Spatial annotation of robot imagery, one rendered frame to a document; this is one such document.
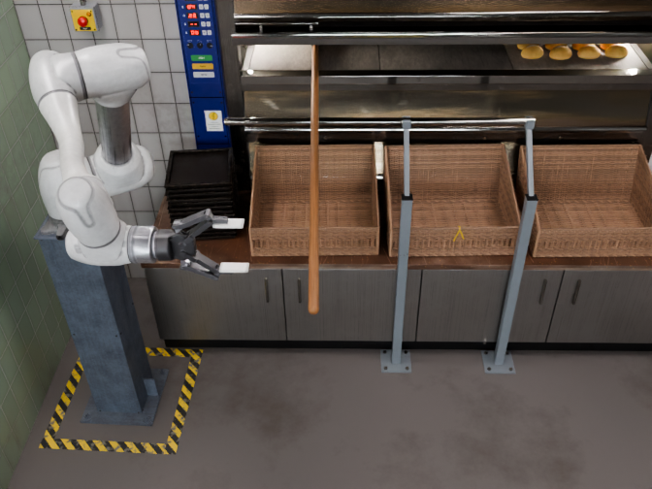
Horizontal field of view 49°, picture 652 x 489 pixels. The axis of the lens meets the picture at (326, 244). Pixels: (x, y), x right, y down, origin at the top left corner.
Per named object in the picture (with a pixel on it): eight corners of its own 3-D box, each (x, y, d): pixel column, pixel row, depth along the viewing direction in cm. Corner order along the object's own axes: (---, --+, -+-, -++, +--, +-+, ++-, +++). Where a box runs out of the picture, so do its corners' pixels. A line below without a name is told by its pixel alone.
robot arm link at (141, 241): (142, 246, 177) (165, 247, 176) (132, 271, 170) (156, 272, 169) (135, 217, 171) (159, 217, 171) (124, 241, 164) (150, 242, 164)
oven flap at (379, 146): (250, 176, 341) (248, 136, 334) (628, 177, 335) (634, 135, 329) (248, 179, 336) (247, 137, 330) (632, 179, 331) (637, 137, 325)
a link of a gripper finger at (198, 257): (182, 251, 168) (179, 254, 169) (220, 275, 173) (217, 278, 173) (185, 241, 171) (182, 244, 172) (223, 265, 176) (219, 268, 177)
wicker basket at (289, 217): (257, 193, 344) (253, 144, 327) (374, 191, 344) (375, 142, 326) (249, 258, 306) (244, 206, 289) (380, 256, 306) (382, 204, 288)
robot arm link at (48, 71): (31, 90, 184) (84, 80, 189) (16, 44, 192) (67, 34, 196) (41, 124, 195) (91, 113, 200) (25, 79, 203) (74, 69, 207)
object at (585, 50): (499, 10, 363) (501, -1, 360) (594, 9, 362) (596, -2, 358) (521, 60, 316) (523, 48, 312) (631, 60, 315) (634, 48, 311)
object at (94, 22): (79, 25, 296) (73, 1, 290) (103, 25, 296) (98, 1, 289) (74, 32, 290) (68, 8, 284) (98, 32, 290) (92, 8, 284)
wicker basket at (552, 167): (508, 193, 341) (517, 144, 323) (627, 192, 340) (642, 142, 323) (531, 259, 303) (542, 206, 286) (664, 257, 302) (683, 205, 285)
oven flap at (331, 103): (245, 129, 324) (244, 84, 318) (643, 129, 319) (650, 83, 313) (244, 131, 320) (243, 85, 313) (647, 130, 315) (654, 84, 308)
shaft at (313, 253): (318, 316, 195) (318, 309, 194) (308, 316, 195) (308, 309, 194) (318, 50, 327) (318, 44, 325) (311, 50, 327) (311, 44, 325)
